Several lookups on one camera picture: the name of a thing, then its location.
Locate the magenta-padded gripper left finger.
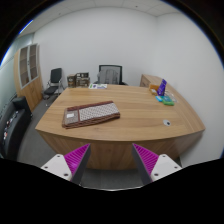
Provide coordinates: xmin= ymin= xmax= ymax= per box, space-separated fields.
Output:
xmin=40 ymin=143 xmax=92 ymax=186

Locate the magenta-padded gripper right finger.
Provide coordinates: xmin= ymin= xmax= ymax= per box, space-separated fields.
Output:
xmin=131 ymin=143 xmax=183 ymax=186

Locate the brown patterned towel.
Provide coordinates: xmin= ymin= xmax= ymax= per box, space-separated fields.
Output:
xmin=61 ymin=100 xmax=121 ymax=130

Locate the black leather sofa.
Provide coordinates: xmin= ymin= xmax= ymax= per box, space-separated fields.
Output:
xmin=0 ymin=96 xmax=34 ymax=161

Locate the small green box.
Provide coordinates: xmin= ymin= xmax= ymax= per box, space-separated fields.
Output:
xmin=162 ymin=98 xmax=175 ymax=107

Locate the purple standing card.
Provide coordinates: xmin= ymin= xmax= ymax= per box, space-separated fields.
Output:
xmin=156 ymin=78 xmax=168 ymax=97

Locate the wooden cabinet with glass doors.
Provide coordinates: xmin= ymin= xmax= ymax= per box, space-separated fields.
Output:
xmin=13 ymin=43 xmax=44 ymax=113

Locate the low wooden side cabinet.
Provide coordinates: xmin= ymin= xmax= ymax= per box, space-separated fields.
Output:
xmin=139 ymin=73 xmax=164 ymax=89

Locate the dark printed cardboard box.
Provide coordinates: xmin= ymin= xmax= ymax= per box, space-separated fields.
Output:
xmin=76 ymin=77 xmax=91 ymax=88
xmin=75 ymin=72 xmax=90 ymax=80

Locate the black folding chair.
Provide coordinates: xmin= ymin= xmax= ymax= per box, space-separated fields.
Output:
xmin=43 ymin=67 xmax=66 ymax=101

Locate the grey mesh office chair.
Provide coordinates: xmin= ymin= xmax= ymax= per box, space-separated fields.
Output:
xmin=93 ymin=64 xmax=128 ymax=86

